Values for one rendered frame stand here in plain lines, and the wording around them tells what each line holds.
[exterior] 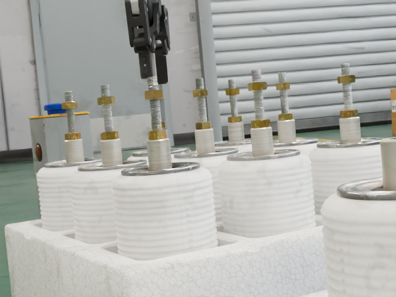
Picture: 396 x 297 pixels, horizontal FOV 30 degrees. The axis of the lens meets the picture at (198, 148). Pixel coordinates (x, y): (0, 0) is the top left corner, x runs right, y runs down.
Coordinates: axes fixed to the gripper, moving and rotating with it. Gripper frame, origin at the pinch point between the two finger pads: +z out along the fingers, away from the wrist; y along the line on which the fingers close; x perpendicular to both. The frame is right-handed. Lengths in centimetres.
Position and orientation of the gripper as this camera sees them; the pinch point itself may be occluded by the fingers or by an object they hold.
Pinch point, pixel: (154, 73)
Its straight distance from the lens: 96.0
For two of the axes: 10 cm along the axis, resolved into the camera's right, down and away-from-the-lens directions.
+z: 0.9, 9.9, 0.6
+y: -1.7, 0.7, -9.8
